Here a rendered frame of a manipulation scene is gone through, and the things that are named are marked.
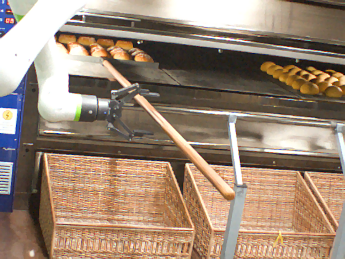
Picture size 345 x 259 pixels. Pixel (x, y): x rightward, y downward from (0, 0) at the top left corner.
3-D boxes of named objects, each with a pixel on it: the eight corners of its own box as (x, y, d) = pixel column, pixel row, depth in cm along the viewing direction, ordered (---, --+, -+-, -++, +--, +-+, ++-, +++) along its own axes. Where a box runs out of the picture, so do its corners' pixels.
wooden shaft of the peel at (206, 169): (235, 202, 193) (237, 191, 193) (224, 201, 193) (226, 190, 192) (108, 66, 352) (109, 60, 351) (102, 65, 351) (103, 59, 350)
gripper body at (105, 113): (95, 94, 263) (121, 97, 266) (92, 118, 265) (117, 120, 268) (98, 99, 256) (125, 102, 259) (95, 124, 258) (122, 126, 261)
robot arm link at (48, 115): (36, 127, 255) (40, 105, 247) (35, 100, 263) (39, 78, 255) (76, 130, 259) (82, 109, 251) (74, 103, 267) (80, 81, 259)
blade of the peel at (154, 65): (158, 68, 368) (159, 63, 367) (44, 57, 351) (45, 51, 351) (141, 55, 401) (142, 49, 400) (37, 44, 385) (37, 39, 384)
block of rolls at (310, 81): (257, 69, 417) (259, 59, 416) (334, 78, 431) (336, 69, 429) (303, 94, 361) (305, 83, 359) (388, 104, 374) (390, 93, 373)
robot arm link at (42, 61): (15, 28, 237) (49, 21, 237) (15, 5, 244) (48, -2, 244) (41, 103, 265) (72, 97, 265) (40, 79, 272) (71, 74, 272)
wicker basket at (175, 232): (35, 212, 325) (42, 151, 319) (161, 219, 341) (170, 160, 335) (47, 261, 280) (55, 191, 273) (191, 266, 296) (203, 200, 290)
